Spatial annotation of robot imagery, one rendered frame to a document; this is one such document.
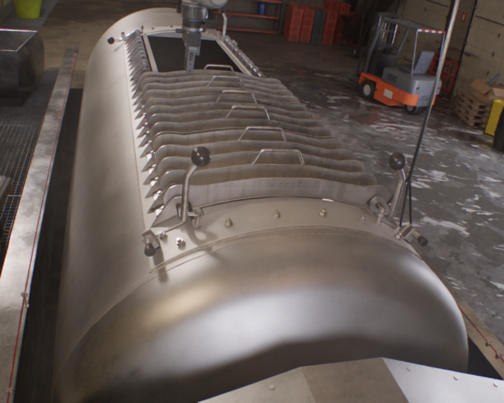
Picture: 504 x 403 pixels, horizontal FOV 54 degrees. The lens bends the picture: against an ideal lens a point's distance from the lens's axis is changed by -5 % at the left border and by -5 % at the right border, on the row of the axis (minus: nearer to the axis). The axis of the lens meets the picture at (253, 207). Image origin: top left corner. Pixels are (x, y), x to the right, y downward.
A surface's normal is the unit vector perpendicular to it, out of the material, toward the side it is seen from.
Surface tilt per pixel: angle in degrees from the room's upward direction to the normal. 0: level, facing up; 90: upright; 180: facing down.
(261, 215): 9
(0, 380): 0
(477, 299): 0
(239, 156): 90
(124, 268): 43
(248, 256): 18
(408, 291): 55
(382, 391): 0
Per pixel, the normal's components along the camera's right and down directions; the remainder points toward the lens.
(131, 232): -0.51, -0.66
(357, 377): 0.13, -0.87
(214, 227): -0.18, -0.82
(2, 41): 0.16, 0.49
